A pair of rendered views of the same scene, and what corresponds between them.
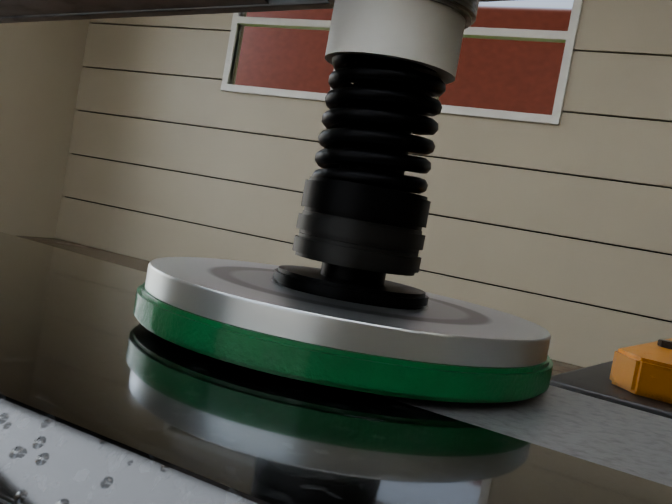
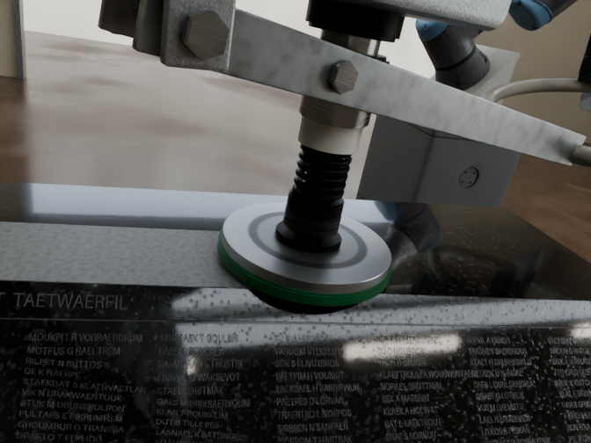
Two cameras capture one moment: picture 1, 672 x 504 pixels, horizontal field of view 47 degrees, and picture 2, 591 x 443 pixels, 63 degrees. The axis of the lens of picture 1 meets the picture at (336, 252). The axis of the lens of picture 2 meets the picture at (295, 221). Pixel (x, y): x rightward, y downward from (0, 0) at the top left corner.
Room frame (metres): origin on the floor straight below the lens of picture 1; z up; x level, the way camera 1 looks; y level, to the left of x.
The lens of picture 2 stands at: (0.74, -0.44, 1.09)
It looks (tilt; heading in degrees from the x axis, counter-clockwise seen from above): 24 degrees down; 129
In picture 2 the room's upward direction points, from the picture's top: 11 degrees clockwise
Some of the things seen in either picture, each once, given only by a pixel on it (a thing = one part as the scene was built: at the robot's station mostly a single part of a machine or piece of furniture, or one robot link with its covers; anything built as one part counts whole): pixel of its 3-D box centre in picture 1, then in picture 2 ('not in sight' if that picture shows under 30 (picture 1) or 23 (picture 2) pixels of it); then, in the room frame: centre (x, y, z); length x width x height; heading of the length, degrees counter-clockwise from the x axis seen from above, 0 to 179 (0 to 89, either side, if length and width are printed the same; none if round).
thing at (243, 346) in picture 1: (346, 310); (306, 243); (0.41, -0.01, 0.83); 0.22 x 0.22 x 0.04
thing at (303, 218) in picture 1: (360, 231); (313, 213); (0.41, -0.01, 0.87); 0.07 x 0.07 x 0.01
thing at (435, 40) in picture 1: (395, 36); (331, 129); (0.41, -0.01, 0.97); 0.07 x 0.07 x 0.04
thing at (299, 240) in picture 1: (356, 253); (311, 221); (0.41, -0.01, 0.86); 0.07 x 0.07 x 0.01
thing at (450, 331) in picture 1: (347, 304); (307, 241); (0.41, -0.01, 0.83); 0.21 x 0.21 x 0.01
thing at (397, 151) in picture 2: not in sight; (419, 213); (-0.04, 1.28, 0.43); 0.50 x 0.50 x 0.85; 62
